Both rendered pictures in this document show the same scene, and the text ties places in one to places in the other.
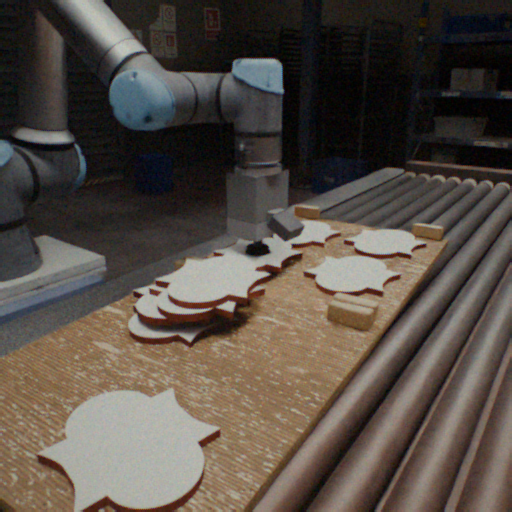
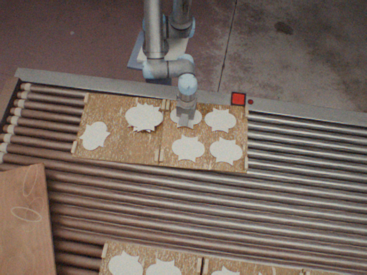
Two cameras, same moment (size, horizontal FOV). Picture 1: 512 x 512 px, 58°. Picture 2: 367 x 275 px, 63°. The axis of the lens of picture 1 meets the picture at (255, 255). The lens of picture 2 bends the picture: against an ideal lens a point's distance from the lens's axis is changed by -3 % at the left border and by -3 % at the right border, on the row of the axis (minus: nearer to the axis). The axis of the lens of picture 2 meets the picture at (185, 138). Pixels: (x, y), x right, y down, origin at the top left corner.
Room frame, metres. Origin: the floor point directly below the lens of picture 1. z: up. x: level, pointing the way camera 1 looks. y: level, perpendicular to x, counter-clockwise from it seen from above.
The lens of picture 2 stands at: (0.40, -0.61, 2.30)
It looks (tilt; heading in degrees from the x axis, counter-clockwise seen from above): 67 degrees down; 60
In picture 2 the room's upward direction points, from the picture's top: 3 degrees clockwise
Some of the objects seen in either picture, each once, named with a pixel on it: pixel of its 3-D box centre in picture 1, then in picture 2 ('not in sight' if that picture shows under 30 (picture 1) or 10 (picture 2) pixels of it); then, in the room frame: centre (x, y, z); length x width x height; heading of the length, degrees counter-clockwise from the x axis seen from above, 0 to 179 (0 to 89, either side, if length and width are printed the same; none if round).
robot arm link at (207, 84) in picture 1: (195, 98); (181, 68); (0.78, 0.10, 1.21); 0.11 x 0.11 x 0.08; 66
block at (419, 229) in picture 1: (427, 231); (245, 163); (0.89, -0.34, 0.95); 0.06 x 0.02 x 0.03; 58
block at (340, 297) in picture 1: (355, 307); (161, 156); (0.56, -0.13, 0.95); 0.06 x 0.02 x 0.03; 58
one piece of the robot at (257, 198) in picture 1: (267, 200); (184, 110); (0.74, -0.02, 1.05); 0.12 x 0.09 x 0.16; 50
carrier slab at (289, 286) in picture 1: (324, 258); (205, 135); (0.79, -0.13, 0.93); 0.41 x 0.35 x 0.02; 148
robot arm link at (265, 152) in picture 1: (256, 150); (186, 97); (0.75, 0.00, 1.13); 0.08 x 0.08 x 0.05
